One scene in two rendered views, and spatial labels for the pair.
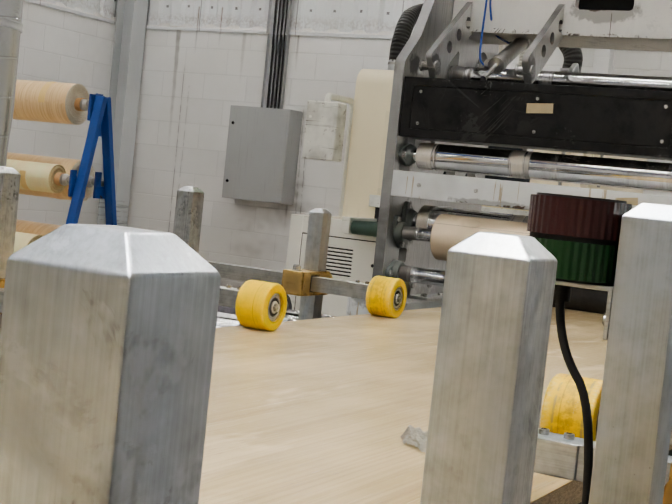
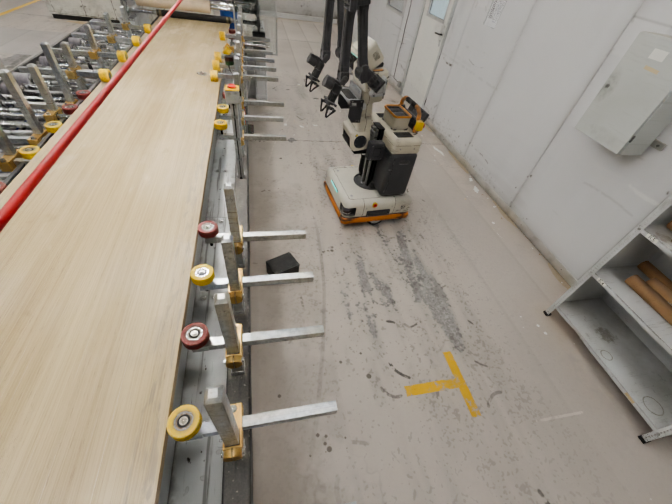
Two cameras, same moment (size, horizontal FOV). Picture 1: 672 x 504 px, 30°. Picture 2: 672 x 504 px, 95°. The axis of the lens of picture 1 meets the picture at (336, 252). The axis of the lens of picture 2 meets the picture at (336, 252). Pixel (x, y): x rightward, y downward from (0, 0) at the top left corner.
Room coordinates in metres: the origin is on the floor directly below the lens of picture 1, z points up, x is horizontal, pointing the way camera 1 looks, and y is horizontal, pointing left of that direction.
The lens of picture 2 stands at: (-1.54, 0.88, 1.81)
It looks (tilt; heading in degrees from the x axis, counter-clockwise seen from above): 45 degrees down; 313
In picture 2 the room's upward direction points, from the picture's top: 10 degrees clockwise
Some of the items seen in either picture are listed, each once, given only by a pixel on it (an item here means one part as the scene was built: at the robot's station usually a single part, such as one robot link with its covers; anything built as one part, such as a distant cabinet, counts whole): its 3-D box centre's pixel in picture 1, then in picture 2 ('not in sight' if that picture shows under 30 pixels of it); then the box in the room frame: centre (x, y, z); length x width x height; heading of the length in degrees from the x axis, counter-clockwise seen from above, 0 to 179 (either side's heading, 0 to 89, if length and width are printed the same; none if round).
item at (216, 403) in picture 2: not in sight; (228, 428); (-1.26, 0.87, 0.92); 0.04 x 0.04 x 0.48; 62
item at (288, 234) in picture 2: not in sight; (257, 236); (-0.60, 0.42, 0.84); 0.43 x 0.03 x 0.04; 62
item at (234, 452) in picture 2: not in sight; (233, 431); (-1.24, 0.86, 0.80); 0.14 x 0.06 x 0.05; 152
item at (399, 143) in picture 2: not in sight; (385, 150); (0.02, -1.15, 0.59); 0.55 x 0.34 x 0.83; 158
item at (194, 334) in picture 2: not in sight; (197, 341); (-0.95, 0.83, 0.85); 0.08 x 0.08 x 0.11
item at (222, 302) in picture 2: not in sight; (231, 341); (-1.04, 0.75, 0.90); 0.04 x 0.04 x 0.48; 62
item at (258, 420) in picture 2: not in sight; (264, 419); (-1.27, 0.77, 0.80); 0.43 x 0.03 x 0.04; 62
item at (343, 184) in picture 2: not in sight; (365, 192); (0.06, -1.06, 0.16); 0.67 x 0.64 x 0.25; 68
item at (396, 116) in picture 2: not in sight; (396, 117); (0.01, -1.17, 0.87); 0.23 x 0.15 x 0.11; 158
